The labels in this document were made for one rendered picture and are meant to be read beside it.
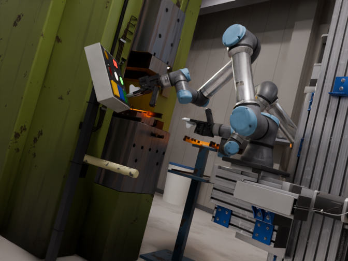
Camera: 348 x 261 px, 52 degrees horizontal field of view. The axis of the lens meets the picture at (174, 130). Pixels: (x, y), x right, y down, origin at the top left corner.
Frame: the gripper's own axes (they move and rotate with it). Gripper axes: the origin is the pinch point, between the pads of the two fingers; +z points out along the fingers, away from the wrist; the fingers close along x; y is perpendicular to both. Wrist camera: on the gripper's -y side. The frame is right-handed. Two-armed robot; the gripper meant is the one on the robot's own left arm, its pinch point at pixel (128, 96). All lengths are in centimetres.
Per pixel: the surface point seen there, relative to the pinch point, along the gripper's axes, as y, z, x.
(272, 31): 141, -183, -397
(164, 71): 23, -19, -50
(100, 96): -3.1, 7.6, 27.1
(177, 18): 57, -38, -49
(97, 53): 17.6, 3.7, 27.1
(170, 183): -52, 48, -410
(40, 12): 79, 47, -25
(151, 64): 26.1, -13.2, -36.6
